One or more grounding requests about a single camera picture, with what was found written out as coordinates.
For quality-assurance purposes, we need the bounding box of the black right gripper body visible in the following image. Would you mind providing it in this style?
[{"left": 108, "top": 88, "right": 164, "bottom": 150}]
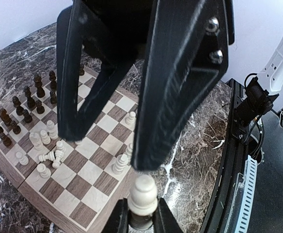
[{"left": 78, "top": 0, "right": 236, "bottom": 81}]

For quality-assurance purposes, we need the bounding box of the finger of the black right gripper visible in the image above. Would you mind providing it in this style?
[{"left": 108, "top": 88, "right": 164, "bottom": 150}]
[
  {"left": 56, "top": 0, "right": 138, "bottom": 141},
  {"left": 129, "top": 0, "right": 229, "bottom": 172}
]

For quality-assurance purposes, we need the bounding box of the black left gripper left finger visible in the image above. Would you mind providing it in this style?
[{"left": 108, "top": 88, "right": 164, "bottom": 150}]
[{"left": 102, "top": 198, "right": 129, "bottom": 233}]

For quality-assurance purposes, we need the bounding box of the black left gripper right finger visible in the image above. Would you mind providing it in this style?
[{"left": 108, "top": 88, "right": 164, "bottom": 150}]
[{"left": 153, "top": 198, "right": 180, "bottom": 233}]

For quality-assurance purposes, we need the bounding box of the white chess king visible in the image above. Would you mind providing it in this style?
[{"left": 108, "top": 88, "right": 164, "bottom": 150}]
[{"left": 112, "top": 154, "right": 128, "bottom": 175}]

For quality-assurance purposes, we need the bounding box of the wooden chess board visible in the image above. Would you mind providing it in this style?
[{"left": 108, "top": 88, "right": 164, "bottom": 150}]
[{"left": 0, "top": 76, "right": 138, "bottom": 233}]

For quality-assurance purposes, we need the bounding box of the white cable duct strip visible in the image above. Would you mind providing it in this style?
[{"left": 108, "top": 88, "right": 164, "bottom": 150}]
[{"left": 235, "top": 155, "right": 257, "bottom": 233}]

